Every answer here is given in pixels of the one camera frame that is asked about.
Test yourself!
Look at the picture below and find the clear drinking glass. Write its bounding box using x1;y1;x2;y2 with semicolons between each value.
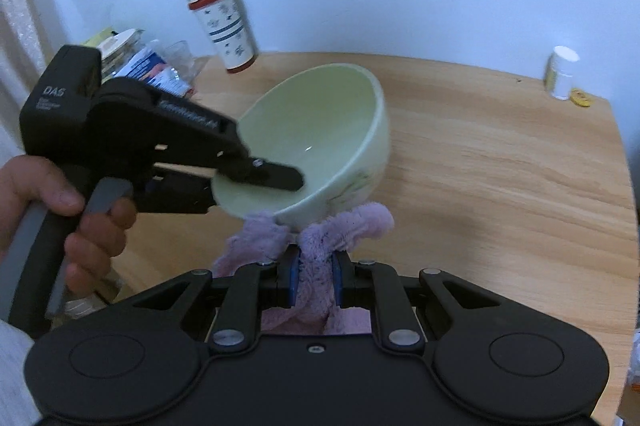
162;40;208;81

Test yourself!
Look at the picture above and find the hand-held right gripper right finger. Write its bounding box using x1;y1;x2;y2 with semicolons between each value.
331;252;503;342

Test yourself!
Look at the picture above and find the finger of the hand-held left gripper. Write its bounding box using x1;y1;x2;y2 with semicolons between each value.
215;153;306;193
134;167;222;215

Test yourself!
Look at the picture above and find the pale green bowl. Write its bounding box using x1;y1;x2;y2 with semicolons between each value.
211;63;392;229

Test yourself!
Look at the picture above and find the beige curtain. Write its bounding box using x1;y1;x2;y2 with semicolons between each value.
0;0;56;147

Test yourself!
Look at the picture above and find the pink cloth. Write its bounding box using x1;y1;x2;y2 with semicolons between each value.
212;202;396;336

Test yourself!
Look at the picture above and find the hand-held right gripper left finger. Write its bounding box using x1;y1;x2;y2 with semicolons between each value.
132;253;303;342

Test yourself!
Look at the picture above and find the blue printed packet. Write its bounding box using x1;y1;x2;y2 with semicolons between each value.
120;47;196;99

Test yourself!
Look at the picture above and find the small white bottle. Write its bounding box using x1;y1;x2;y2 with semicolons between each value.
544;46;581;101

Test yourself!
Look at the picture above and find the glass kettle with beige lid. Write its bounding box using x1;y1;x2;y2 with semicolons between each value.
97;28;146;81

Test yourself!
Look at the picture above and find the white cloth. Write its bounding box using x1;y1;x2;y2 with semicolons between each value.
0;318;43;426

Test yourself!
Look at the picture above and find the person's left hand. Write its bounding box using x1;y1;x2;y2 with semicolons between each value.
0;155;138;297

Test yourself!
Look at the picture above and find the white tumbler with red lid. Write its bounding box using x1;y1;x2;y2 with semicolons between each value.
186;0;259;74

